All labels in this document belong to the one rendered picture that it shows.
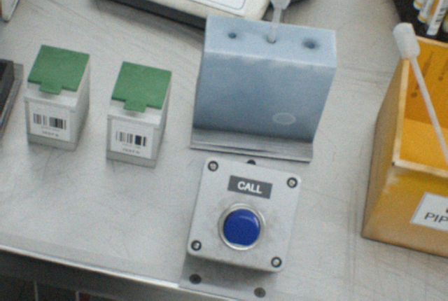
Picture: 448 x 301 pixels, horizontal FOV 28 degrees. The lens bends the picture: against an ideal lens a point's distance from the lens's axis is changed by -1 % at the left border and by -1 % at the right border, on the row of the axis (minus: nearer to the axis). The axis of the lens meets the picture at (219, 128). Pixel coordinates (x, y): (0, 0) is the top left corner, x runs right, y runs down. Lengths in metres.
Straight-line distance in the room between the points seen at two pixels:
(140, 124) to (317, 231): 0.16
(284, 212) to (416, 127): 0.20
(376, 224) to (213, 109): 0.16
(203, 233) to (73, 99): 0.15
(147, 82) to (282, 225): 0.15
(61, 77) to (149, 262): 0.15
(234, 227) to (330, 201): 0.13
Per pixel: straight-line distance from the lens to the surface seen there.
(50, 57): 0.71
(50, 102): 0.69
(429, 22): 0.84
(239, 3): 0.80
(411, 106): 0.78
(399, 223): 0.70
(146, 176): 0.72
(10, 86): 0.75
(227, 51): 0.67
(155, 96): 0.68
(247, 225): 0.62
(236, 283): 0.67
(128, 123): 0.69
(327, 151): 0.76
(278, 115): 0.72
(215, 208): 0.63
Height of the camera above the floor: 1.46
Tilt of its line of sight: 50 degrees down
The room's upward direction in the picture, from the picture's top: 11 degrees clockwise
